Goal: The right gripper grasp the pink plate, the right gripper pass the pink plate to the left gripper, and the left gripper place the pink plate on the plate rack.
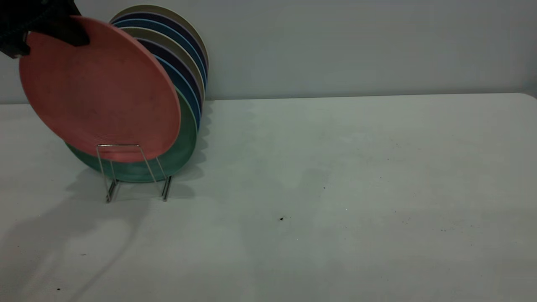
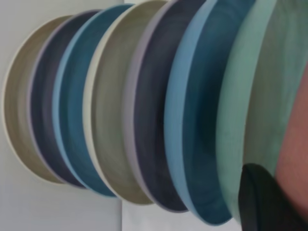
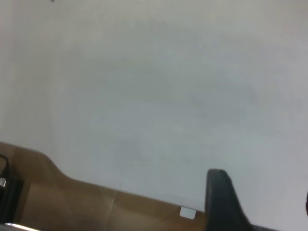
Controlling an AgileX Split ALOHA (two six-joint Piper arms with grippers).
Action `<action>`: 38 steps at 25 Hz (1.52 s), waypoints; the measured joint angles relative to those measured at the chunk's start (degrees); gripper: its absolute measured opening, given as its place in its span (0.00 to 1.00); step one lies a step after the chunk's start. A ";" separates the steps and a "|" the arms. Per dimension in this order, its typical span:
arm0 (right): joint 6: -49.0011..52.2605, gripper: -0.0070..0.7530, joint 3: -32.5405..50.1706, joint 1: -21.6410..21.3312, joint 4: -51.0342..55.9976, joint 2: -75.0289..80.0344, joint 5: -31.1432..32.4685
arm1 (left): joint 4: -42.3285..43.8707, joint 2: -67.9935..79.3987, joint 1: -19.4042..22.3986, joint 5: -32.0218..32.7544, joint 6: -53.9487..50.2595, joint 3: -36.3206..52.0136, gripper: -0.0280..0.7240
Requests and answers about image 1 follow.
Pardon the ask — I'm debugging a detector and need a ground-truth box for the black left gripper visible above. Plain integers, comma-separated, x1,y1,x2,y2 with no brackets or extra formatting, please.
0,0,91,60

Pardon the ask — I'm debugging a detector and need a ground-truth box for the pink round plate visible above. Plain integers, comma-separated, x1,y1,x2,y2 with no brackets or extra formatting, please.
19,16,182,164

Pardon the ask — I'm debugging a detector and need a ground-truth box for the beige round plate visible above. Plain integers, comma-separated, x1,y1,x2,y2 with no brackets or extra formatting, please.
121,27,206,102
108,5,210,68

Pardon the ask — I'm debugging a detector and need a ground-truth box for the blue round plate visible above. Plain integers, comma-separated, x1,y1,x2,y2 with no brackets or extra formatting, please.
156,56,202,131
112,19,208,85

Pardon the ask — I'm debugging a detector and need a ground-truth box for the green round plate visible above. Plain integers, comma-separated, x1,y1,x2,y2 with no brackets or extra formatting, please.
65,90,199,184

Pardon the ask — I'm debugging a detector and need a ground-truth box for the metal wire plate rack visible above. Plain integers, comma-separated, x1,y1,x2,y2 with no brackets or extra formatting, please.
96,144,174,204

